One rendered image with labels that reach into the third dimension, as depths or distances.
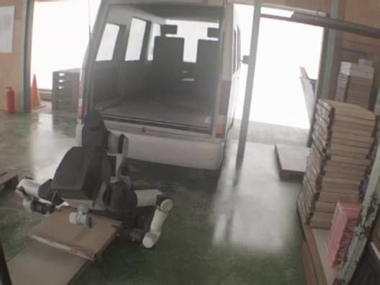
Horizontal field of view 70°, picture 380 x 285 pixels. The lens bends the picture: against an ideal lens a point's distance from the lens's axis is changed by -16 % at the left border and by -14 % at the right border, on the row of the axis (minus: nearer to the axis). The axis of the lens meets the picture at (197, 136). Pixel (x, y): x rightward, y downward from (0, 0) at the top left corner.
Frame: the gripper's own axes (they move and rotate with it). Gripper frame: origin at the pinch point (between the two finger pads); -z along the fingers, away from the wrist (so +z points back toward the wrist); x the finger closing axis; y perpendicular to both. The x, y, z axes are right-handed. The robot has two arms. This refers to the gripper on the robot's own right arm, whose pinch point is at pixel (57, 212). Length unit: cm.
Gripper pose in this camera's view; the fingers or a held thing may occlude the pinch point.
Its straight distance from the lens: 218.5
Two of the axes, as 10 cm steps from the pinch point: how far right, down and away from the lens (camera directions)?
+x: 1.0, -9.6, -2.7
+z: -9.7, -1.5, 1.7
